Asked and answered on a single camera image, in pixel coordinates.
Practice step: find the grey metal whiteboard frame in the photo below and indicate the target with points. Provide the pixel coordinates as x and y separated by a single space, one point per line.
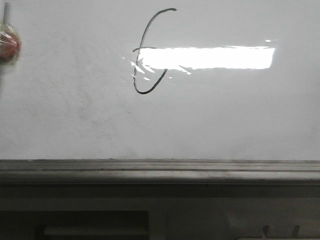
157 171

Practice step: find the white black whiteboard marker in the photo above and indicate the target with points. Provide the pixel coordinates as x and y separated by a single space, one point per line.
6 13

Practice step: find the red round magnet taped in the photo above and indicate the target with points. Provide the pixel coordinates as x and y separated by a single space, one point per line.
10 44

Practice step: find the white whiteboard surface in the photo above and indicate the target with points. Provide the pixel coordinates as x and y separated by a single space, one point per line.
163 79

